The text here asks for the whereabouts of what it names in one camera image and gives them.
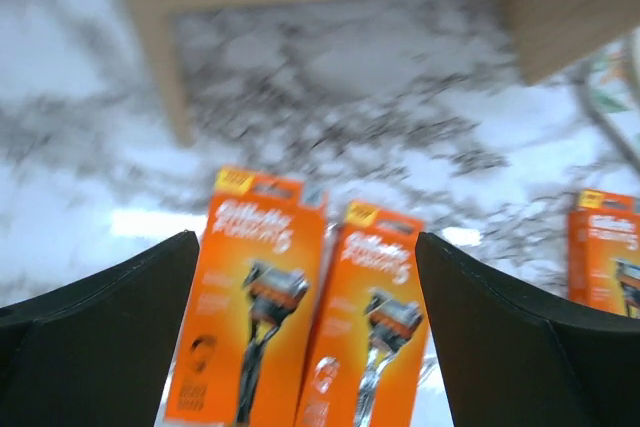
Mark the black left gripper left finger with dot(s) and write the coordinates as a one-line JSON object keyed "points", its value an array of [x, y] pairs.
{"points": [[97, 352]]}

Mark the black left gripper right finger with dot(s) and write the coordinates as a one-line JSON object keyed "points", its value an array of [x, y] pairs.
{"points": [[512, 354]]}

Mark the orange razor box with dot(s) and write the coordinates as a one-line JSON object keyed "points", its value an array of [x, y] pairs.
{"points": [[603, 252], [241, 354], [371, 333]]}

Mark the clear floral tray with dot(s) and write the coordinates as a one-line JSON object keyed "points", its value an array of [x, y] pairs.
{"points": [[610, 94]]}

